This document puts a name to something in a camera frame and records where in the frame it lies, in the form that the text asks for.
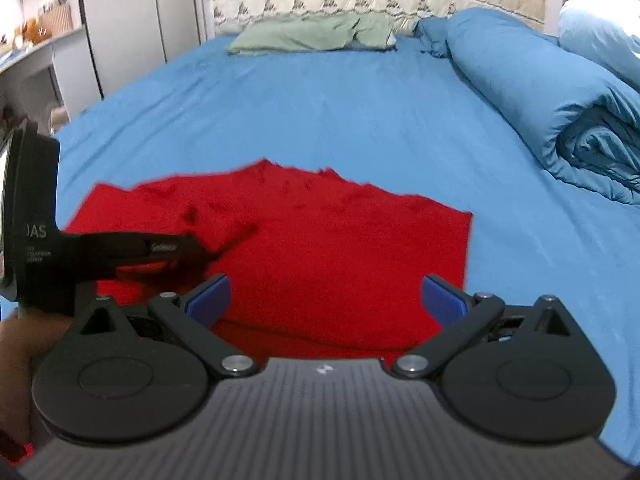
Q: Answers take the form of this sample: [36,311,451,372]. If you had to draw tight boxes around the green pillow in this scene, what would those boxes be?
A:
[226,12,398,56]

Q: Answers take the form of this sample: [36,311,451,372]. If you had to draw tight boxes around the light blue pillow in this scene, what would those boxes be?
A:
[557,0,640,93]

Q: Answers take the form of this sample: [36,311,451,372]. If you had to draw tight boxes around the white desk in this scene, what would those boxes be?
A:
[0,25,86,136]

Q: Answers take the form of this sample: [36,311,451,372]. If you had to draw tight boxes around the grey white wardrobe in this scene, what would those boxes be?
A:
[75,0,208,102]

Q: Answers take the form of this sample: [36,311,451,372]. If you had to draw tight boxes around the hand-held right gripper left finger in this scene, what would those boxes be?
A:
[75,274,260,380]

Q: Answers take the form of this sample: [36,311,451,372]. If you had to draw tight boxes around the red garment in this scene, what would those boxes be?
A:
[64,158,473,362]

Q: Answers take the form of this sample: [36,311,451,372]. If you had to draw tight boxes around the woven basket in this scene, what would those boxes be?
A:
[37,2,76,37]

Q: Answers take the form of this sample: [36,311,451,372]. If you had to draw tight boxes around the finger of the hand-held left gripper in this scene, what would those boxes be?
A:
[75,231,212,282]
[112,224,261,284]

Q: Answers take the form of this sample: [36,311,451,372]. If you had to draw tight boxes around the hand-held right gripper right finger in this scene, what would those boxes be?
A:
[391,274,576,380]

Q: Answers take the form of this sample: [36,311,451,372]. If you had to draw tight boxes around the blue rolled duvet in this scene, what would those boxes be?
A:
[416,7,640,206]

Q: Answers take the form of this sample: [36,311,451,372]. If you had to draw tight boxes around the person's left hand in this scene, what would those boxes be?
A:
[0,310,73,443]

